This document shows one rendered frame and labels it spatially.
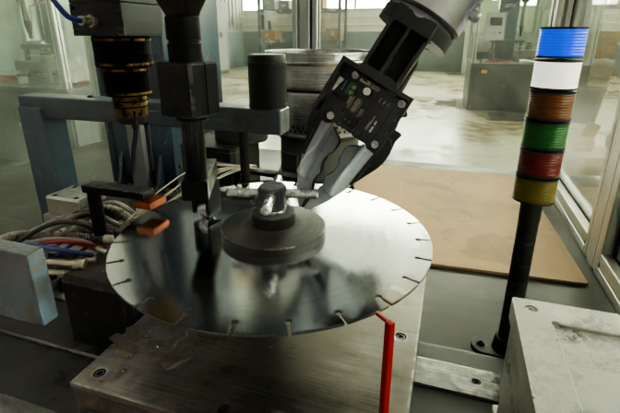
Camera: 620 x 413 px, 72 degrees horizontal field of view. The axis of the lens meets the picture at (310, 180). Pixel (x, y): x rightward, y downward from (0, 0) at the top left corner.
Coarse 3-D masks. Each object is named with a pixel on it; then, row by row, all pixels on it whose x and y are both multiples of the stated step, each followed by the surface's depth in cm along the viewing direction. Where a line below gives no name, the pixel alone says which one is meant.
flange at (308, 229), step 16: (256, 208) 46; (288, 208) 46; (224, 224) 46; (240, 224) 45; (256, 224) 44; (272, 224) 43; (288, 224) 44; (304, 224) 45; (320, 224) 46; (224, 240) 43; (240, 240) 42; (256, 240) 42; (272, 240) 42; (288, 240) 42; (304, 240) 42; (320, 240) 44; (256, 256) 41; (272, 256) 41
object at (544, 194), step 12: (516, 180) 50; (528, 180) 48; (540, 180) 47; (552, 180) 47; (516, 192) 50; (528, 192) 48; (540, 192) 48; (552, 192) 48; (528, 204) 48; (540, 204) 48; (552, 204) 48
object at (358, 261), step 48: (144, 240) 44; (192, 240) 44; (336, 240) 44; (384, 240) 44; (144, 288) 36; (192, 288) 36; (240, 288) 36; (288, 288) 36; (336, 288) 36; (384, 288) 36; (240, 336) 30
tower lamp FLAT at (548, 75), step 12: (540, 60) 44; (552, 60) 43; (564, 60) 43; (576, 60) 43; (540, 72) 45; (552, 72) 44; (564, 72) 43; (576, 72) 43; (540, 84) 45; (552, 84) 44; (564, 84) 44; (576, 84) 44
